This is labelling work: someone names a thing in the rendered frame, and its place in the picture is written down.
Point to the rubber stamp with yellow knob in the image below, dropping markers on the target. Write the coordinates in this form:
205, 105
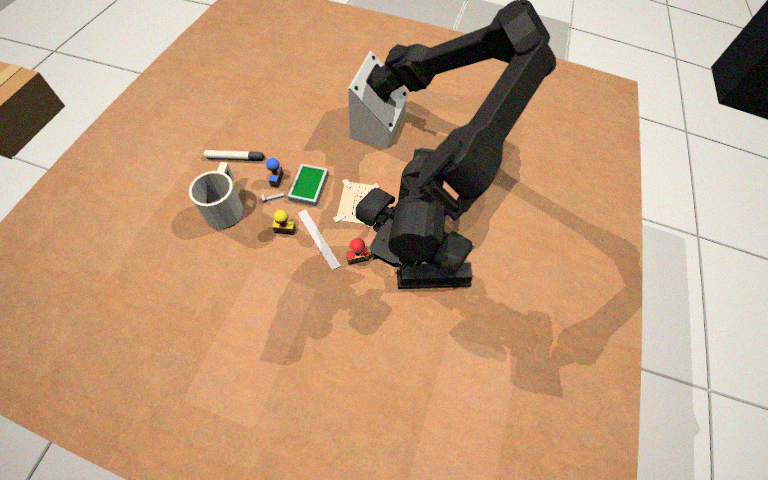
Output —
281, 224

